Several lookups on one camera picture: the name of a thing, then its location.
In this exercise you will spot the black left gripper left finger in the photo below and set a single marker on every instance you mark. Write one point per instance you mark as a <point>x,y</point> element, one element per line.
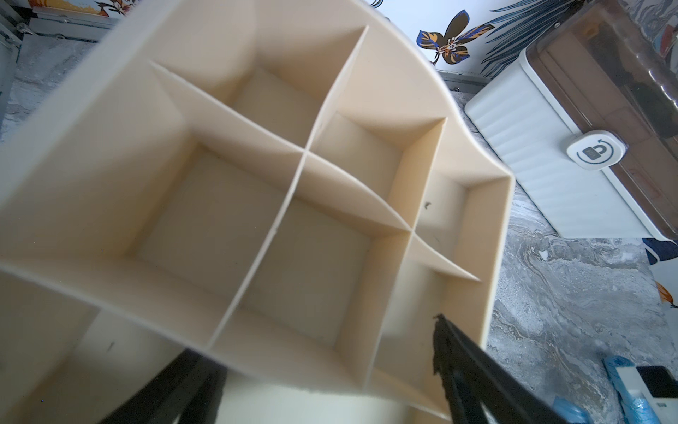
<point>188,390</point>

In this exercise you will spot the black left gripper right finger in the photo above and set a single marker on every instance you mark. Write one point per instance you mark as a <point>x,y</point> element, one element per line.
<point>475,386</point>

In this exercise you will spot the blue bag roll five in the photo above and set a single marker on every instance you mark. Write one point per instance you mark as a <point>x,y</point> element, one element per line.
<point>636,409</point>

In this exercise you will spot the blue bag roll two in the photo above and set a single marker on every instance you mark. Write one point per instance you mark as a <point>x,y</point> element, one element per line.
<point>570,412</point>

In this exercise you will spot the beige drawer organizer cabinet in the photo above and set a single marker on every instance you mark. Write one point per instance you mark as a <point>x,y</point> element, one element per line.
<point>286,187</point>

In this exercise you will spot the brown lid storage box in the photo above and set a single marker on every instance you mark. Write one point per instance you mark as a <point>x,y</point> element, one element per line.
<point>586,118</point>

